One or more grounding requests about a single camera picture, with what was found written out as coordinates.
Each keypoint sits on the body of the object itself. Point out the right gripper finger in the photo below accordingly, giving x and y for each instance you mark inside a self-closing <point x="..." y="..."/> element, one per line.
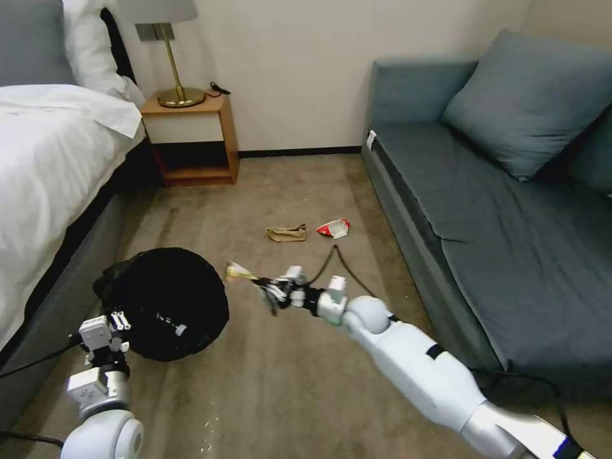
<point x="277" y="284"/>
<point x="282" y="300"/>

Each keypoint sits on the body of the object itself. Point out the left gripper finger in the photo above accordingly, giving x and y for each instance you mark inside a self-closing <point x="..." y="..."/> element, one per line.
<point x="119" y="321"/>

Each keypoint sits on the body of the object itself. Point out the yellow wrapper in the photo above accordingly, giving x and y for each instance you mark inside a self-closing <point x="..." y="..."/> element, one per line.
<point x="237" y="272"/>

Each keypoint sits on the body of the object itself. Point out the black round trash bin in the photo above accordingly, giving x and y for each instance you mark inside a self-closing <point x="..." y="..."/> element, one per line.
<point x="167" y="287"/>

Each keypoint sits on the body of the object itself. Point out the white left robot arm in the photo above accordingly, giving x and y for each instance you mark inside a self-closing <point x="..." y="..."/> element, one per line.
<point x="103" y="432"/>

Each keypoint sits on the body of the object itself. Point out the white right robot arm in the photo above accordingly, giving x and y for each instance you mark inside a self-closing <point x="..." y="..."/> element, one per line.
<point x="406" y="354"/>

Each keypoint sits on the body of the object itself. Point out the brown crumpled paper bag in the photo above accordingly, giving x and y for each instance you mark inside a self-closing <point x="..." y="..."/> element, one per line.
<point x="286" y="233"/>

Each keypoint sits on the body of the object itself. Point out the red white crushed packet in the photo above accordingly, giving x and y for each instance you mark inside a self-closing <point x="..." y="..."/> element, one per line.
<point x="333" y="228"/>

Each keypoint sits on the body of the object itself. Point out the black baseboard strip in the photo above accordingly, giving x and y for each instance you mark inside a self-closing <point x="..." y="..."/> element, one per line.
<point x="301" y="152"/>

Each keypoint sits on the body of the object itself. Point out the white bed duvet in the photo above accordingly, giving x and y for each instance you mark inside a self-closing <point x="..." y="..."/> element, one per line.
<point x="52" y="167"/>

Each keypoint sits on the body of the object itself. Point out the white sofa label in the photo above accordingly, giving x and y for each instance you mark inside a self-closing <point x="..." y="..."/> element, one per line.
<point x="371" y="139"/>

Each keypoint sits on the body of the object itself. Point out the blue-grey sofa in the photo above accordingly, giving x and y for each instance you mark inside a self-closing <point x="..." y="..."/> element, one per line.
<point x="478" y="239"/>

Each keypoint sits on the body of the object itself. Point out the wooden white nightstand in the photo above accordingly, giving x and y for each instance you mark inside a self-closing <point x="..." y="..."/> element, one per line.
<point x="184" y="126"/>

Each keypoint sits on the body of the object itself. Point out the brass table lamp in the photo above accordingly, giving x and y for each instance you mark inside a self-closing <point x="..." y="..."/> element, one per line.
<point x="178" y="93"/>

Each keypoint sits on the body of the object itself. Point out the black pillow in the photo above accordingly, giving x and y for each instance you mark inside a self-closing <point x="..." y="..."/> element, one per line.
<point x="119" y="48"/>

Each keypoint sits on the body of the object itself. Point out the white pillow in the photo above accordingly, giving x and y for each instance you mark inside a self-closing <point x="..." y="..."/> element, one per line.
<point x="91" y="43"/>

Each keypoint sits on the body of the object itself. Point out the large blue-grey cushion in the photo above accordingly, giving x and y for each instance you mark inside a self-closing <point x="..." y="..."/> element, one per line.
<point x="521" y="105"/>

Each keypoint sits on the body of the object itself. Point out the grey padded headboard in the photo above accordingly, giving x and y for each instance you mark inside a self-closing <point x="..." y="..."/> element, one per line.
<point x="31" y="38"/>

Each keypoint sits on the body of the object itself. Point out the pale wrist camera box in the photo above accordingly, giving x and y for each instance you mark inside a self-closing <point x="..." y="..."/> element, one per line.
<point x="94" y="333"/>
<point x="294" y="275"/>

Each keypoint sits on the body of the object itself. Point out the grey bed frame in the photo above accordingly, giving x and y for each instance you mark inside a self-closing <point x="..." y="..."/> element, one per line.
<point x="71" y="272"/>

